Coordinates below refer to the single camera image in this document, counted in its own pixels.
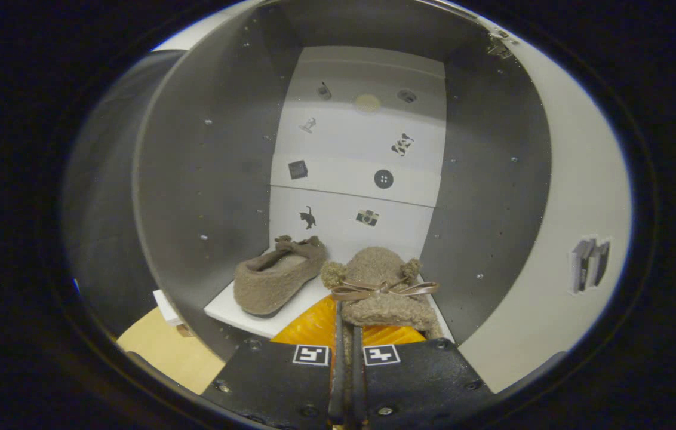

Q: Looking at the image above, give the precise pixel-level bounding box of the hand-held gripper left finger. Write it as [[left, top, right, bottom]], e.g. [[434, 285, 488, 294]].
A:
[[202, 296, 347, 427]]

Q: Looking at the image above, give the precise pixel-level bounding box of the grey shoe cabinet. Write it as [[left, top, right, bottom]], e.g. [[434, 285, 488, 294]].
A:
[[132, 0, 554, 362]]

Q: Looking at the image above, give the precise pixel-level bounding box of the brown fuzzy shoe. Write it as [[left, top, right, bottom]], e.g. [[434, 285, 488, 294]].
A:
[[321, 247, 443, 341], [233, 235, 328, 316]]

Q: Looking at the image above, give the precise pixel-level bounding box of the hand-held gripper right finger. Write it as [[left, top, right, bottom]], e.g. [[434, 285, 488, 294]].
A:
[[349, 324, 496, 428]]

